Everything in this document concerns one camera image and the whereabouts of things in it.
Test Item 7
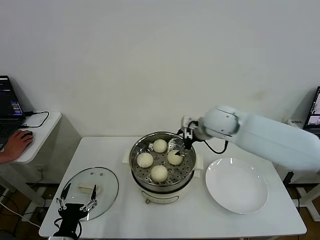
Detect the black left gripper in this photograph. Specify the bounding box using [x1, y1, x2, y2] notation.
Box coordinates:
[56, 183, 98, 237]

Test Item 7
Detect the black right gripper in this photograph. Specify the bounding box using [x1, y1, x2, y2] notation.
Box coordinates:
[175, 127, 195, 158]

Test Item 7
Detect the white steamed baozi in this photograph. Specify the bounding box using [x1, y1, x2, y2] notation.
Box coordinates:
[152, 138, 168, 153]
[150, 164, 169, 183]
[136, 152, 154, 168]
[166, 149, 184, 166]

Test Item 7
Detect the glass lid with white handle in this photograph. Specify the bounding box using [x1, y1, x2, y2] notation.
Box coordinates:
[60, 166, 120, 222]

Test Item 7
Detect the person's bare forearm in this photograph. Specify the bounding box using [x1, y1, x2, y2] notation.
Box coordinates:
[0, 149, 11, 165]

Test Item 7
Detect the person's bare hand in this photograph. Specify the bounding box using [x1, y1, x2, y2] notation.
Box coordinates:
[4, 129, 34, 162]

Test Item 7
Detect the white electric cooker pot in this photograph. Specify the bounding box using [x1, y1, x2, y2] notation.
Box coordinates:
[122, 152, 204, 205]

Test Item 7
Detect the white floor power strip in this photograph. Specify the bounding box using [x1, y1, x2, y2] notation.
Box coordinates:
[21, 214, 39, 223]

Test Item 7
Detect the white round plate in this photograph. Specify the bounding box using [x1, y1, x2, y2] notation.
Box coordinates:
[205, 157, 269, 215]

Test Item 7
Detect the white rounded side table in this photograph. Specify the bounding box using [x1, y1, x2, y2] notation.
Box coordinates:
[0, 111, 63, 208]

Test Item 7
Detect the black laptop with dock icons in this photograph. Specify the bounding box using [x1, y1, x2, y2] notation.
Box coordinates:
[0, 75, 27, 151]

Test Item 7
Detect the white side table with label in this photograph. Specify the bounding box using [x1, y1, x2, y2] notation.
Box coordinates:
[287, 119, 320, 222]

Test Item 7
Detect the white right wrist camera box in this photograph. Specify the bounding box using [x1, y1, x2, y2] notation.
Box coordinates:
[181, 116, 200, 130]

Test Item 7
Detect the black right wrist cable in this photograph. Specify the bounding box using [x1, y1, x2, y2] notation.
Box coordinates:
[203, 139, 229, 154]

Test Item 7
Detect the black floor cable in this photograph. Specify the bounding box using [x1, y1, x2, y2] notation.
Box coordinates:
[0, 194, 50, 218]

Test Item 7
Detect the black laptop charger cable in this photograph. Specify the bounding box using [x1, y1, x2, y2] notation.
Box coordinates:
[19, 111, 50, 130]

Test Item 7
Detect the black cable with adapter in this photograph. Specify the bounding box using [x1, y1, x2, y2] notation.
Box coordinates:
[283, 171, 295, 185]

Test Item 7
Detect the grey laptop showing camera windows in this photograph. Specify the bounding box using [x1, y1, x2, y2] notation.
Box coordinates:
[303, 86, 320, 137]

